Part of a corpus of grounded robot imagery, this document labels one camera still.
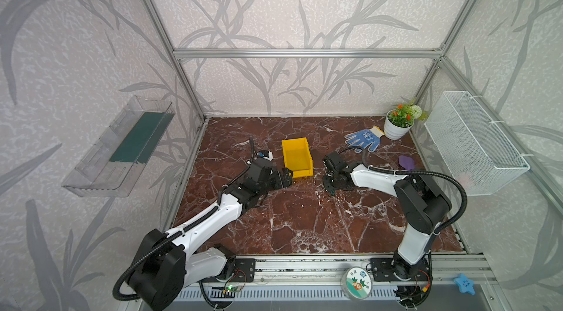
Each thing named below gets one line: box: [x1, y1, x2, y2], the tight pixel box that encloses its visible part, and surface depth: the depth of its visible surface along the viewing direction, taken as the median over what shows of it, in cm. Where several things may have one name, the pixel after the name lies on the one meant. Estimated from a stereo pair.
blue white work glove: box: [344, 125, 385, 154], surface depth 114 cm
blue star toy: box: [453, 272, 476, 296], surface depth 72 cm
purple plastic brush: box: [398, 155, 415, 171], surface depth 106 cm
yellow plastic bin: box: [281, 137, 314, 179], surface depth 104 cm
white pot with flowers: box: [384, 103, 415, 141], surface depth 104 cm
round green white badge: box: [340, 266, 374, 301], surface depth 65 cm
